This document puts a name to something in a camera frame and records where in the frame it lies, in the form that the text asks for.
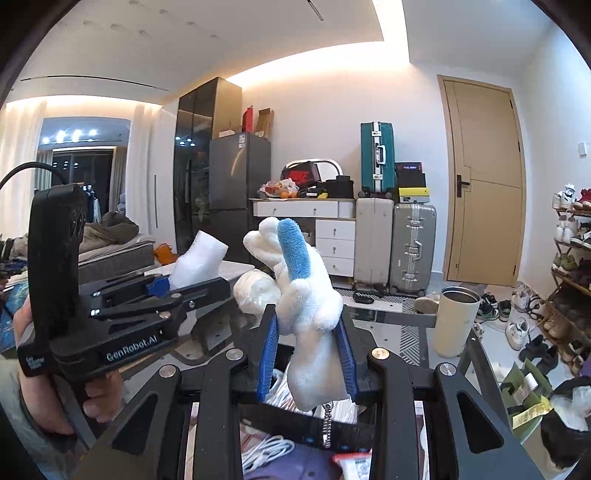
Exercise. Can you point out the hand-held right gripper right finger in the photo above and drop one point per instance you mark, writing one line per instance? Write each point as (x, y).
(352, 364)

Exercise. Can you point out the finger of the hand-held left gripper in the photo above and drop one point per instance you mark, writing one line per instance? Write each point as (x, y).
(194, 297)
(157, 287)

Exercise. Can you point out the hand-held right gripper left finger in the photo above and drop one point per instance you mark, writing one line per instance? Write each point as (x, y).
(268, 355)

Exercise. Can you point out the white fluffy cloth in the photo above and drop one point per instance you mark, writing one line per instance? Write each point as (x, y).
(198, 258)

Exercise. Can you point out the white sock blue toe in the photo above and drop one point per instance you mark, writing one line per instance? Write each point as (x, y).
(309, 314)

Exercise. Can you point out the person's left forearm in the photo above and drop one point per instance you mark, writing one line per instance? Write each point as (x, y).
(11, 392)

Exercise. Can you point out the person's left hand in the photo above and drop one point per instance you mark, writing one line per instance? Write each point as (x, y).
(41, 406)

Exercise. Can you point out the orange bag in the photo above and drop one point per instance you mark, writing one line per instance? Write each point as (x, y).
(165, 254)

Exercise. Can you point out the white crumpled plastic bag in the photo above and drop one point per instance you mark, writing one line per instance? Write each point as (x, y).
(254, 295)

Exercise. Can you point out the brown blanket heap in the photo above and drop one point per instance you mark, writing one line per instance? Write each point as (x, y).
(111, 230)

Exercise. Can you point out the patterned floor rug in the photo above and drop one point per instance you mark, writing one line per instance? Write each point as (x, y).
(406, 332)

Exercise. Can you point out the hanging clothes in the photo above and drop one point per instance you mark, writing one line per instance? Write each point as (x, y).
(94, 203)

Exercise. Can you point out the black slippers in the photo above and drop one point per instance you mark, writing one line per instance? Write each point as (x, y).
(364, 297)

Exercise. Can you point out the beige slipper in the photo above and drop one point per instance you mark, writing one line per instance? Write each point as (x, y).
(427, 304)

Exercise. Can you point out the beige curtain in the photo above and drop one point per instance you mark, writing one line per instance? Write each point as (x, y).
(119, 182)

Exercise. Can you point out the red label white packet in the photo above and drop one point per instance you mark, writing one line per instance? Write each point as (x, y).
(353, 466)

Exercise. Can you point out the purple cloth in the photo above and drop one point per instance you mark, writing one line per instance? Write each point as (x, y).
(300, 464)

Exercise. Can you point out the cream cylindrical bin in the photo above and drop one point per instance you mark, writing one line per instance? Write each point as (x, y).
(456, 323)

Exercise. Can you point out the tall dark glass cabinet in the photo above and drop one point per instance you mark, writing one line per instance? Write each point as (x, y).
(194, 175)

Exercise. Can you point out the beige suitcase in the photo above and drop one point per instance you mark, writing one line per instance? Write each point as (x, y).
(374, 247)

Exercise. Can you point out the grey refrigerator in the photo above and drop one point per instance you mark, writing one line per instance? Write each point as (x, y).
(240, 184)

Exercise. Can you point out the white dresser with drawers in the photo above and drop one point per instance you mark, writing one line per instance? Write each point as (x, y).
(337, 235)

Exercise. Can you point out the silver suitcase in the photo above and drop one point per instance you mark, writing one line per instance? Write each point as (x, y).
(413, 249)

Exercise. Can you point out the bag of fruit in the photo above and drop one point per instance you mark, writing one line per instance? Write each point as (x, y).
(279, 190)

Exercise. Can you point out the red and black shoe box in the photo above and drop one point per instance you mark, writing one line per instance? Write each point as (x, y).
(299, 171)

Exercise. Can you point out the scattered sneakers group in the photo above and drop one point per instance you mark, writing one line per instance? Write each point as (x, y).
(512, 318)

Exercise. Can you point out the green paper bag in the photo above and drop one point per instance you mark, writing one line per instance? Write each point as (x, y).
(526, 397)

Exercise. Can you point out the black bag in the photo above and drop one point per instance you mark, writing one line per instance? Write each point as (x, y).
(339, 187)

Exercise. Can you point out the yellow and black box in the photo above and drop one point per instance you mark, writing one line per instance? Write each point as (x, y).
(413, 194)

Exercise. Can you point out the tall red box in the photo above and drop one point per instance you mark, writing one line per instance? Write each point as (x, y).
(248, 120)

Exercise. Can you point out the brown cardboard carton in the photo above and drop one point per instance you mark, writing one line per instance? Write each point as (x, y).
(265, 123)

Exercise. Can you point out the white round chair back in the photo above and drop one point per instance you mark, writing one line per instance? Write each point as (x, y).
(328, 162)

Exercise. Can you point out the black flat box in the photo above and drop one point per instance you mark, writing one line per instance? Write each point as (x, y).
(411, 174)

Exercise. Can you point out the teal suitcase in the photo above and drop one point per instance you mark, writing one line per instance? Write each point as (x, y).
(377, 159)

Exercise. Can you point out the beige wooden door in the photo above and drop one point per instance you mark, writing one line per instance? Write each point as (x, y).
(485, 184)

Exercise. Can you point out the black trash bin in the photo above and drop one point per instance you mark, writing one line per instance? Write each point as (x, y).
(568, 429)

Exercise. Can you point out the wooden shoe rack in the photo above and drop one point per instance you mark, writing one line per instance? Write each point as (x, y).
(561, 277)

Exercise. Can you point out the shoe rack with shoes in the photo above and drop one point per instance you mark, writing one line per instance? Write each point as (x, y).
(572, 258)

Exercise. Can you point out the white light switch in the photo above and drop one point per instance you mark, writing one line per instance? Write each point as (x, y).
(582, 148)

